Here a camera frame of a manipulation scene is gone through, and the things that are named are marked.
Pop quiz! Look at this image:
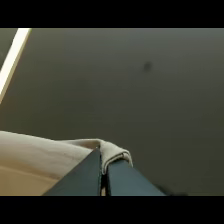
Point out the white garment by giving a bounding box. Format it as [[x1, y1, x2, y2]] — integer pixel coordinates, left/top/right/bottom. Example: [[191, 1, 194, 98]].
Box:
[[0, 130, 134, 197]]

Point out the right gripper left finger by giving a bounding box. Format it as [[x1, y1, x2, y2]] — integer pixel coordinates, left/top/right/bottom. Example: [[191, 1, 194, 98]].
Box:
[[42, 147, 102, 197]]

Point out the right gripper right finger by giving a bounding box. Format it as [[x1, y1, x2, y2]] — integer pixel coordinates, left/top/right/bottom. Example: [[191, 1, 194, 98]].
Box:
[[106, 159, 167, 197]]

